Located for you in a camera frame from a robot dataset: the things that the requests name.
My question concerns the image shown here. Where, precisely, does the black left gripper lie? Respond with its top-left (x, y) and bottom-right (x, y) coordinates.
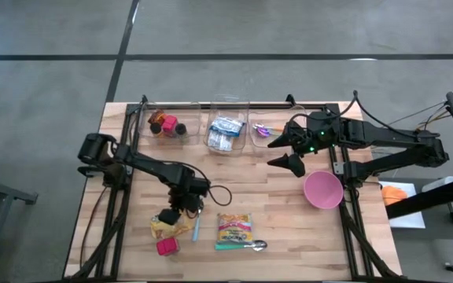
top-left (157, 183), bottom-right (207, 226)

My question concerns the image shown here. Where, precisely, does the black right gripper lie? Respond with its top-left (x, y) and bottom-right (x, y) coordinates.
top-left (267, 111), bottom-right (344, 178)

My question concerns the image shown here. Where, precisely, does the yellow ramen packet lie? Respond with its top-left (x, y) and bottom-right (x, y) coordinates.
top-left (150, 214), bottom-right (197, 240)

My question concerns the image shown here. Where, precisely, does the purple spoon teal handle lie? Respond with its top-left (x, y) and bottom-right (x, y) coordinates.
top-left (252, 123), bottom-right (273, 138)

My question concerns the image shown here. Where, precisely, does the beef flavor ramen packet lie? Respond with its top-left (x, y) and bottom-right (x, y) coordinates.
top-left (216, 211), bottom-right (254, 242)

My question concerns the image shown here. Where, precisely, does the blue ramen packet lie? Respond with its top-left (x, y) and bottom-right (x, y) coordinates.
top-left (209, 116), bottom-right (246, 138)

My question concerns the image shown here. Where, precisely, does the smoked paprika tin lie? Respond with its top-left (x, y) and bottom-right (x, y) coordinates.
top-left (162, 114), bottom-right (179, 134)

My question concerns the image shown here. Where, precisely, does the red cube box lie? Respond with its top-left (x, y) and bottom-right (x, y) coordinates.
top-left (156, 236), bottom-right (181, 257)

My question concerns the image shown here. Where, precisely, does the clear plastic bin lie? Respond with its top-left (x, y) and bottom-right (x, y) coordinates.
top-left (248, 102), bottom-right (310, 149)
top-left (203, 94), bottom-right (250, 155)
top-left (138, 101), bottom-right (203, 145)

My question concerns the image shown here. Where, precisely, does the pink bowl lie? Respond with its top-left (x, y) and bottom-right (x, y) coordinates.
top-left (303, 168), bottom-right (344, 209)

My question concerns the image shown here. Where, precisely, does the orange cloth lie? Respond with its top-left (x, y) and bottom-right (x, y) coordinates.
top-left (381, 185), bottom-right (408, 207)

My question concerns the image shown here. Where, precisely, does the white paper sheet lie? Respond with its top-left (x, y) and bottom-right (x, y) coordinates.
top-left (378, 180), bottom-right (426, 230)

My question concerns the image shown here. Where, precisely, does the white plastic container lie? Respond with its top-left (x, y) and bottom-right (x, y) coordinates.
top-left (421, 175), bottom-right (453, 193)

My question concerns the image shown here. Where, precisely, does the light-blue-handled metal spoon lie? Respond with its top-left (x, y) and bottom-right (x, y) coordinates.
top-left (191, 208), bottom-right (203, 243)

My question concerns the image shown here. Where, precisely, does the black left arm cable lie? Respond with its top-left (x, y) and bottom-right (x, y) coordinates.
top-left (147, 159), bottom-right (234, 208)

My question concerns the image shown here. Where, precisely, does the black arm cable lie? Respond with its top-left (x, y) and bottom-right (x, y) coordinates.
top-left (287, 89), bottom-right (440, 137)
top-left (147, 159), bottom-right (234, 208)

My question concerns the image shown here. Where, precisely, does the teal-handled metal spoon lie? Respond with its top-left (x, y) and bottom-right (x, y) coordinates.
top-left (214, 239), bottom-right (268, 252)

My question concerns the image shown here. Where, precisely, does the black table frame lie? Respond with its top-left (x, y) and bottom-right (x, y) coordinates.
top-left (63, 101), bottom-right (408, 282)

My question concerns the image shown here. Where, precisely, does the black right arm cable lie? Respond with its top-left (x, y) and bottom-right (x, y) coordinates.
top-left (287, 89), bottom-right (440, 137)

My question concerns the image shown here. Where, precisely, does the brown cable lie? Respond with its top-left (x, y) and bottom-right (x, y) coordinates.
top-left (79, 184), bottom-right (109, 270)

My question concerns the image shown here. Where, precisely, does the grey thin cable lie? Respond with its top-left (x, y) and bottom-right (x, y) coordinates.
top-left (391, 101), bottom-right (447, 126)

